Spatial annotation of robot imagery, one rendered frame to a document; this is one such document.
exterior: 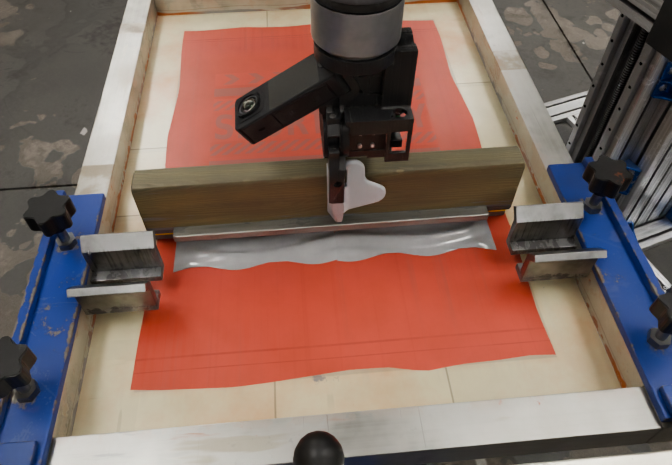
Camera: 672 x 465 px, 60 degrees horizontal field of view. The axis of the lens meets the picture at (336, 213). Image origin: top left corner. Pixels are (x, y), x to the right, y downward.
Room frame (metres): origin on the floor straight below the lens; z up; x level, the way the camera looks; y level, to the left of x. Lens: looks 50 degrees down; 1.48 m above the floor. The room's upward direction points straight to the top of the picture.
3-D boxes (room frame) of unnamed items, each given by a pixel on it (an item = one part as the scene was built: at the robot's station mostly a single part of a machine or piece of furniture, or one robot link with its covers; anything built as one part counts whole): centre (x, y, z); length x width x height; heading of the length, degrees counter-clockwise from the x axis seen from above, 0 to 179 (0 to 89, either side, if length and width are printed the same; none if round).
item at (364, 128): (0.43, -0.02, 1.14); 0.09 x 0.08 x 0.12; 95
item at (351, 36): (0.43, -0.02, 1.22); 0.08 x 0.08 x 0.05
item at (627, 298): (0.33, -0.28, 0.97); 0.30 x 0.05 x 0.07; 5
